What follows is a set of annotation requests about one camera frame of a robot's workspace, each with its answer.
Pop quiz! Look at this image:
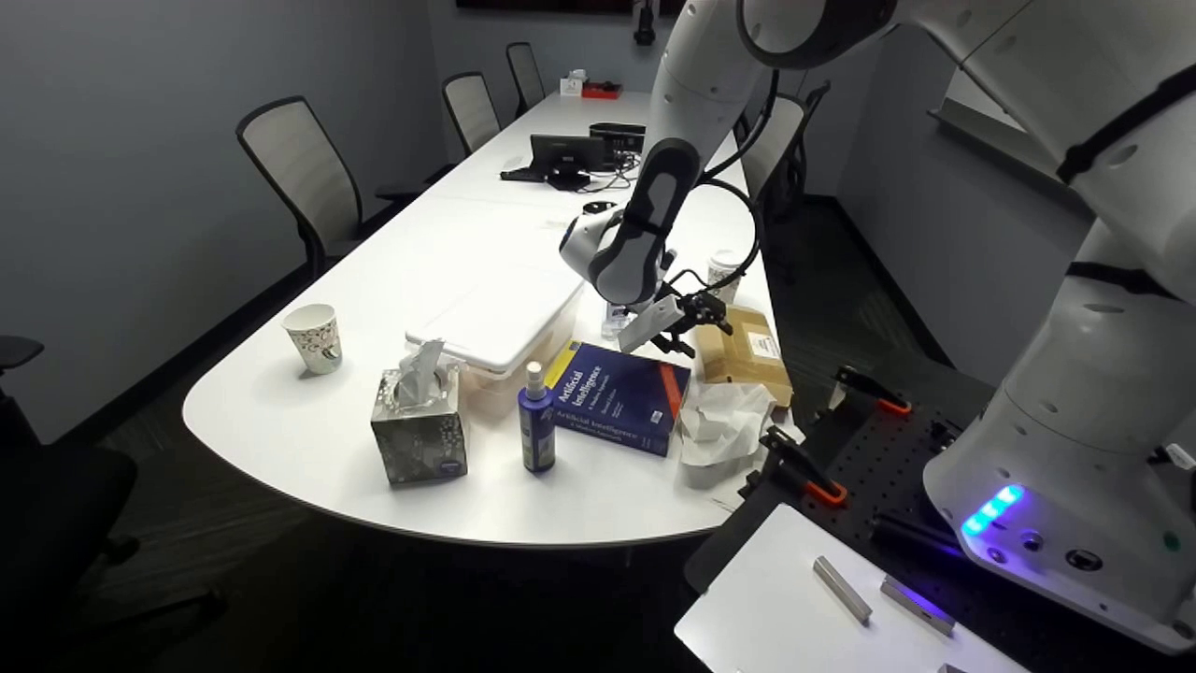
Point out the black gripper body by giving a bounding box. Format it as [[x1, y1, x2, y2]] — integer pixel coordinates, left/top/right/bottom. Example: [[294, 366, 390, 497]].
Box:
[[647, 277, 741, 363]]

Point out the brown cardboard box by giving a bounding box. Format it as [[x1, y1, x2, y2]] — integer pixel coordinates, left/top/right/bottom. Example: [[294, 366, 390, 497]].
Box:
[[687, 306, 795, 407]]

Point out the black flat device box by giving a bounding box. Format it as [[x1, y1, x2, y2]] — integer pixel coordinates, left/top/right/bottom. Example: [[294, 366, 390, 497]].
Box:
[[588, 118, 652, 157]]

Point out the grey tissue box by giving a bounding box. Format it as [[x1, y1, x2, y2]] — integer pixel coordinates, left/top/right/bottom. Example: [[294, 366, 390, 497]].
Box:
[[365, 336, 471, 493]]

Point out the coffee cup white lid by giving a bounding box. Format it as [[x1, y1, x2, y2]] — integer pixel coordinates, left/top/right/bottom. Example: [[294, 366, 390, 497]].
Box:
[[704, 249, 748, 301]]

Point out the blue book orange stripe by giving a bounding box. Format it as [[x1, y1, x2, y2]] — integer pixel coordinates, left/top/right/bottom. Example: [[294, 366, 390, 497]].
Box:
[[543, 341, 694, 461]]

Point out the mesh back office chair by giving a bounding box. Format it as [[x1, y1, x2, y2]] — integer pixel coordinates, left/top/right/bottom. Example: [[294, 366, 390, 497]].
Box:
[[745, 91, 815, 220], [234, 95, 376, 272], [500, 38, 548, 111], [439, 67, 505, 159]]

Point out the blue bottle white cap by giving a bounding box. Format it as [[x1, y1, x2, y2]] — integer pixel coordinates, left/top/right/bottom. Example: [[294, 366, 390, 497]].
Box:
[[517, 358, 562, 477]]

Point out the white flat container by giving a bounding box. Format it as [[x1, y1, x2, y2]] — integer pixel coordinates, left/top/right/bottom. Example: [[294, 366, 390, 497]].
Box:
[[404, 253, 591, 386]]

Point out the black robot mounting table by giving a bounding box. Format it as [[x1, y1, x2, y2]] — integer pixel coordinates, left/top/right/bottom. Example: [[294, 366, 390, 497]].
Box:
[[682, 358, 1196, 673]]

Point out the grey metal bar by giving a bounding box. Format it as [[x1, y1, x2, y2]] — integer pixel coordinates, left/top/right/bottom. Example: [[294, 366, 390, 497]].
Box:
[[880, 572, 962, 643], [811, 553, 880, 628]]

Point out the white board sheet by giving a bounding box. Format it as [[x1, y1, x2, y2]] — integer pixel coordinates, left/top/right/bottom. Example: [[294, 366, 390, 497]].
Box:
[[669, 501, 1030, 673]]

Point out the small patterned paper cup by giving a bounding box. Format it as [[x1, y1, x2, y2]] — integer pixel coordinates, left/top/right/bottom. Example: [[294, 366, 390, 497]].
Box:
[[280, 298, 346, 382]]

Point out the dark upholstered chair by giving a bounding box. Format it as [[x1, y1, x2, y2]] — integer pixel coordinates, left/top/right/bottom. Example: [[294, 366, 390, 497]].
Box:
[[0, 334, 234, 673]]

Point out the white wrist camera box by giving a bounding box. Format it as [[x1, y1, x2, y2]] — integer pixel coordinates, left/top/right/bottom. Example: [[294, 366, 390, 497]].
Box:
[[612, 293, 687, 356]]

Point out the black clamp orange handle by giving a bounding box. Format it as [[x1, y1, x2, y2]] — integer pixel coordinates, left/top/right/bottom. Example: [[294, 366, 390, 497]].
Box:
[[759, 422, 856, 517], [831, 363, 917, 422]]

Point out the black wall screen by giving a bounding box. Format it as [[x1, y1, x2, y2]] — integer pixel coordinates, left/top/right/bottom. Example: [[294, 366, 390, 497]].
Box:
[[452, 0, 687, 20]]

